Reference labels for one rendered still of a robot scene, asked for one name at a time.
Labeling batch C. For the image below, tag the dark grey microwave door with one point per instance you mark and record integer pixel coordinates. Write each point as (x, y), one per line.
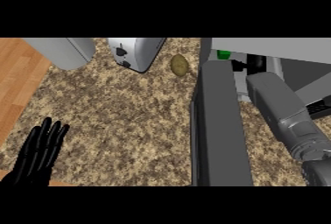
(222, 125)

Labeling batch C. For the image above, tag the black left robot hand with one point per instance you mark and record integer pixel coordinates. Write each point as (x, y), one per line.
(36, 157)

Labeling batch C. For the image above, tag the brown potato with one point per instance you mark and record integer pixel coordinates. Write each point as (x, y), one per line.
(180, 65)

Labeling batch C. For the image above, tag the green milk carton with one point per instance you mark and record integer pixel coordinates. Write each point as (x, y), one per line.
(224, 54)

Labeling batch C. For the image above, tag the silver toaster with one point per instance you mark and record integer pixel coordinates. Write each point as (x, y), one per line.
(138, 54)

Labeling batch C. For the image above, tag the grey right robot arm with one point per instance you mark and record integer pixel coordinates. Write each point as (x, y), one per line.
(283, 110)

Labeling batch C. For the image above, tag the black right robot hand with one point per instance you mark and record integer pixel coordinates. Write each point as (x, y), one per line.
(256, 63)

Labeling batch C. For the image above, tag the pale grey rounded appliance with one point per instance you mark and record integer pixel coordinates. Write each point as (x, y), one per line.
(64, 51)

